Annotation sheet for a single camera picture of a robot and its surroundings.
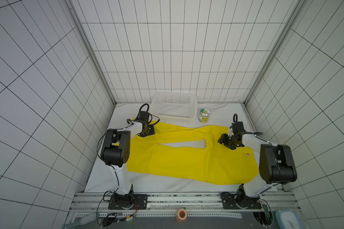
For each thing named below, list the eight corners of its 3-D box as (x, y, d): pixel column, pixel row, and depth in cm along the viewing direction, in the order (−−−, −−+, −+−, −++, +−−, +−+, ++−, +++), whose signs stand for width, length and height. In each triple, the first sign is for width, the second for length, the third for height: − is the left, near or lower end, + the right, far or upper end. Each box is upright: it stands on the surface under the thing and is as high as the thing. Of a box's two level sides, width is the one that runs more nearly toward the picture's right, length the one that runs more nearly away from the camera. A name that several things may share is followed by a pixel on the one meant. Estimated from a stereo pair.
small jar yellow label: (198, 123, 107) (200, 116, 101) (197, 115, 113) (198, 108, 107) (209, 123, 107) (211, 116, 101) (207, 115, 113) (209, 108, 107)
